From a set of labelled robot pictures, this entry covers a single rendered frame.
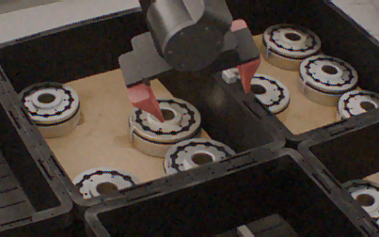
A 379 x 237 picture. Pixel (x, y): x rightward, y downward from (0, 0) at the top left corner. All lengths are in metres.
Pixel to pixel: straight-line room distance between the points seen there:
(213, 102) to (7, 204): 0.34
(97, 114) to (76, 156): 0.11
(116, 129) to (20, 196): 0.21
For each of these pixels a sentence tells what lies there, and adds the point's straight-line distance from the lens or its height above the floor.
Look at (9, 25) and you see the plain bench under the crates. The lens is 1.91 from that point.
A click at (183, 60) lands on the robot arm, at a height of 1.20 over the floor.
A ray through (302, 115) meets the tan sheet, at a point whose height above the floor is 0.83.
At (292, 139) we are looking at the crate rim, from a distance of 1.23.
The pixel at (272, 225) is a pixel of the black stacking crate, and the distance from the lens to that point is 1.25.
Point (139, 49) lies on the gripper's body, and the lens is 0.98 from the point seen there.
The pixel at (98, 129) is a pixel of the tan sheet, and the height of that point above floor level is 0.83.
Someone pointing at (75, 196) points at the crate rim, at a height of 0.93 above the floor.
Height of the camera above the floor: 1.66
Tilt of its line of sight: 36 degrees down
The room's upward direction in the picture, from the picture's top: 4 degrees clockwise
